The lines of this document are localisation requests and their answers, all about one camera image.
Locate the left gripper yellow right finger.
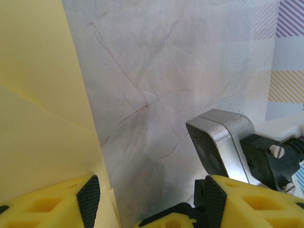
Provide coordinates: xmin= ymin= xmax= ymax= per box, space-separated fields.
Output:
xmin=201 ymin=174 xmax=304 ymax=228

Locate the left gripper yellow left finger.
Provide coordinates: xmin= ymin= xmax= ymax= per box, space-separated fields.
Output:
xmin=0 ymin=175 xmax=102 ymax=228

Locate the yellow square paper sheet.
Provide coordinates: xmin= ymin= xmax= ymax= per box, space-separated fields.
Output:
xmin=0 ymin=0 xmax=121 ymax=228

